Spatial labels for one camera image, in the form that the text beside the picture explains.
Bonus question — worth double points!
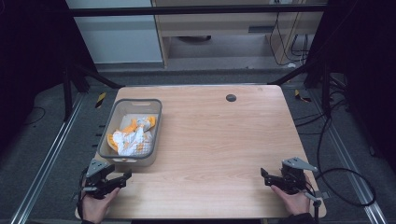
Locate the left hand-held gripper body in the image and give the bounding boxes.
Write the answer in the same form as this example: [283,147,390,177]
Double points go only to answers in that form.
[81,158,123,201]

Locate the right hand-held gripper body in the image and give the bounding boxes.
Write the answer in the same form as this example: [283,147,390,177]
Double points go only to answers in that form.
[279,156,318,196]

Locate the person's right hand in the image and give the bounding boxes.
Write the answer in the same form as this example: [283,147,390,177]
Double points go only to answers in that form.
[270,174,313,217]

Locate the person's left hand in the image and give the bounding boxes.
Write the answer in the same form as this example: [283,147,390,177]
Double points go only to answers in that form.
[81,186,121,224]

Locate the white and orange cloth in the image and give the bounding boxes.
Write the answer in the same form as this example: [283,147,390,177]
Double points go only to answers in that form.
[106,115,157,158]

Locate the grey plastic basket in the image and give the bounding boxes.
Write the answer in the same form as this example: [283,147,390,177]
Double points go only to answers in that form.
[96,98,163,167]

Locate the yellow and black tape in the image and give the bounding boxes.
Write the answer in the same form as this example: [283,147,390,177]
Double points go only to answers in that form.
[94,91,107,109]
[293,89,312,104]

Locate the black metal stand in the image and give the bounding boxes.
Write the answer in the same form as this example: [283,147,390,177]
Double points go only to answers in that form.
[269,59,332,118]
[61,63,125,122]

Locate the dark curtain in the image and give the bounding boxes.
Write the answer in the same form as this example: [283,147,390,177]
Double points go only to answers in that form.
[0,0,98,157]
[304,0,396,174]

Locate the white cabinet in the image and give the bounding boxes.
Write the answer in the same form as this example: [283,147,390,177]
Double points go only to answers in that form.
[65,0,164,65]

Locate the light wooden desk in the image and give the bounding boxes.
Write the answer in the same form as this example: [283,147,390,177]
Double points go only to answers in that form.
[150,0,329,68]

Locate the black horizontal bar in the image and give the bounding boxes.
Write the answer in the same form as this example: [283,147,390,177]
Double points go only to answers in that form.
[68,4,329,18]

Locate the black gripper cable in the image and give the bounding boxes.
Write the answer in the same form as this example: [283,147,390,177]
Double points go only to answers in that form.
[306,116,377,208]
[76,166,90,220]

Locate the grey cable plug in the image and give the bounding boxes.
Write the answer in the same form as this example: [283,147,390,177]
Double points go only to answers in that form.
[303,189,331,202]

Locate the aluminium floor rail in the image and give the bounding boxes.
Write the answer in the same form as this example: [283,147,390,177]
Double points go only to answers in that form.
[309,89,389,224]
[8,92,86,224]

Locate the thin black floor cable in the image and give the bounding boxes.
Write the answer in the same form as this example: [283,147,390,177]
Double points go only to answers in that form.
[23,105,47,127]

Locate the hanging black cables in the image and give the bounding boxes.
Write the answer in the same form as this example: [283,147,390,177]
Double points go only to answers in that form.
[268,10,310,67]

